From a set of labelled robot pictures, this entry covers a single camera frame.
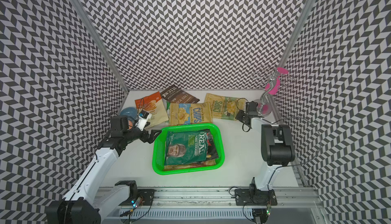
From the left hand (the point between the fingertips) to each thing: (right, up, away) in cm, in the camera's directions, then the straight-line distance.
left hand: (153, 128), depth 80 cm
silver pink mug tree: (+66, +26, +4) cm, 71 cm away
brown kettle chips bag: (+5, +20, +31) cm, 37 cm away
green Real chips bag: (+17, -11, +4) cm, 21 cm away
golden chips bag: (+18, -20, -2) cm, 27 cm away
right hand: (+51, +4, +19) cm, 54 cm away
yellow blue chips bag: (+14, +6, +22) cm, 27 cm away
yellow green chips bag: (+42, +10, +26) cm, 50 cm away
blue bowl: (-23, +8, +21) cm, 33 cm away
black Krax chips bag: (+32, -14, +3) cm, 35 cm away
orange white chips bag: (-8, +12, +25) cm, 29 cm away
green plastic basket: (+1, -11, +7) cm, 13 cm away
